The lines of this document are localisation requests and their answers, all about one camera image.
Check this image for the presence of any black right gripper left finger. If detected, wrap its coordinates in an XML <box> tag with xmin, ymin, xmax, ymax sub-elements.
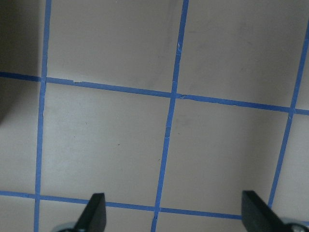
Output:
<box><xmin>73</xmin><ymin>193</ymin><xmax>107</xmax><ymax>232</ymax></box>

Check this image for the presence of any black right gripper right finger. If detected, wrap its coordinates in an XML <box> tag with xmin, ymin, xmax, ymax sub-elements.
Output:
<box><xmin>241</xmin><ymin>190</ymin><xmax>285</xmax><ymax>232</ymax></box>

